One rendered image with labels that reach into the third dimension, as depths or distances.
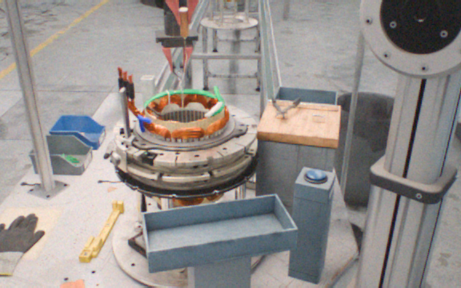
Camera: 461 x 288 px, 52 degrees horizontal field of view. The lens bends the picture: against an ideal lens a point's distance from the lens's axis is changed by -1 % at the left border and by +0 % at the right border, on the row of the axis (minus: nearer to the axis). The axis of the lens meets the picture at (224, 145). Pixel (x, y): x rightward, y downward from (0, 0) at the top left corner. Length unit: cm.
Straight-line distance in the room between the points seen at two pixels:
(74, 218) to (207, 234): 59
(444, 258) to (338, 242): 138
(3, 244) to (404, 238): 93
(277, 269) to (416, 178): 50
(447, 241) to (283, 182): 164
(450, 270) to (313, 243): 154
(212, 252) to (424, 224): 33
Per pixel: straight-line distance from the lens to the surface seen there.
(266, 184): 120
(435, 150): 74
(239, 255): 81
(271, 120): 118
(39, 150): 144
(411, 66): 64
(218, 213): 88
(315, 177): 100
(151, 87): 112
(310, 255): 109
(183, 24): 97
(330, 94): 140
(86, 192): 147
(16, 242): 130
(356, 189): 275
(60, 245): 129
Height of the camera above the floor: 155
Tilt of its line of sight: 28 degrees down
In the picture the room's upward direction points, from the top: straight up
